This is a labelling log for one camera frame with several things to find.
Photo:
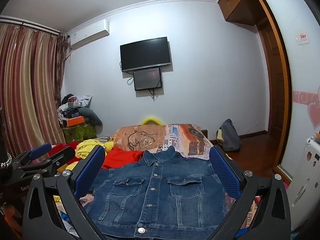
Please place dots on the wooden bed frame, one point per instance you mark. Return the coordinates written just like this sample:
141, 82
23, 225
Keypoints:
203, 133

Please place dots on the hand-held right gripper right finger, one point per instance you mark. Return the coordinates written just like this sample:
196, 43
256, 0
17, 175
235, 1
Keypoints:
225, 173

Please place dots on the striped curtain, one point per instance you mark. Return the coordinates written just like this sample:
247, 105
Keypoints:
27, 87

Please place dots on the bed with printed cover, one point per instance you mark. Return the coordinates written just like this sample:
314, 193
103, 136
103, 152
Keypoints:
150, 136

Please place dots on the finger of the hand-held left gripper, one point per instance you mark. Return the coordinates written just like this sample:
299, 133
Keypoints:
62, 155
40, 151

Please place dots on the wall switch with sticker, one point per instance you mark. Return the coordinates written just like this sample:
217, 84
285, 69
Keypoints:
303, 38

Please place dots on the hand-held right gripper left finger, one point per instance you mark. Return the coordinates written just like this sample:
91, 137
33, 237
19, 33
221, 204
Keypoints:
87, 172

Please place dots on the curtain rail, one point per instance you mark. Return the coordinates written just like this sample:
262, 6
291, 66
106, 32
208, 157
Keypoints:
32, 23

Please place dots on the dark blue backpack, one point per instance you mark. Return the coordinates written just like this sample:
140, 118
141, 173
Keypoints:
229, 136

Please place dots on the yellow round object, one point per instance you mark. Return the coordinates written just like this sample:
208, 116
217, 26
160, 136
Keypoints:
151, 120

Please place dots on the blue denim jacket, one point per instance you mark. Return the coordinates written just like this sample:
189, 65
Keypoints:
160, 185

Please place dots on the small black monitor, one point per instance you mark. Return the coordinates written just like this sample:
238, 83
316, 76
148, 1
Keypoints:
147, 78

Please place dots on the green patterned cloth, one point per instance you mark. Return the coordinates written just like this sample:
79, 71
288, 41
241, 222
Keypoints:
80, 132

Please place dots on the white wardrobe door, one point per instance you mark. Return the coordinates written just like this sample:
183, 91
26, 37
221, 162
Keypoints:
295, 80

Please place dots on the pile of clutter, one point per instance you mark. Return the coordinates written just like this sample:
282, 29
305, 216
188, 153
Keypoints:
72, 107

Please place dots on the black wall television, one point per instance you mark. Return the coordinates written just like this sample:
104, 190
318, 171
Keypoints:
145, 53

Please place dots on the red garment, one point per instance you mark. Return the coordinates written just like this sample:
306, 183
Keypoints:
120, 158

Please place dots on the grey neck pillow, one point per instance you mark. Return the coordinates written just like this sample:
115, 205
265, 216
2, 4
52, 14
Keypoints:
93, 118

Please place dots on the white air conditioner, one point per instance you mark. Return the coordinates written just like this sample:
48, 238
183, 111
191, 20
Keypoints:
88, 35

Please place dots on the yellow garment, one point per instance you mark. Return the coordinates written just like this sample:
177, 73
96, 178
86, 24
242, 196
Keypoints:
87, 148

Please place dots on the wooden wall cabinet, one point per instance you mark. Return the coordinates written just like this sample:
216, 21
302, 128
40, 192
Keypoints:
237, 1

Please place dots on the wooden door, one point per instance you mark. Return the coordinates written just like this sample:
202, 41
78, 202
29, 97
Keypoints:
271, 80

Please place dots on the pink object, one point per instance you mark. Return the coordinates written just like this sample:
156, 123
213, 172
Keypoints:
286, 183

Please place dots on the orange box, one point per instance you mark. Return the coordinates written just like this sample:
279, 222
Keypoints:
74, 121

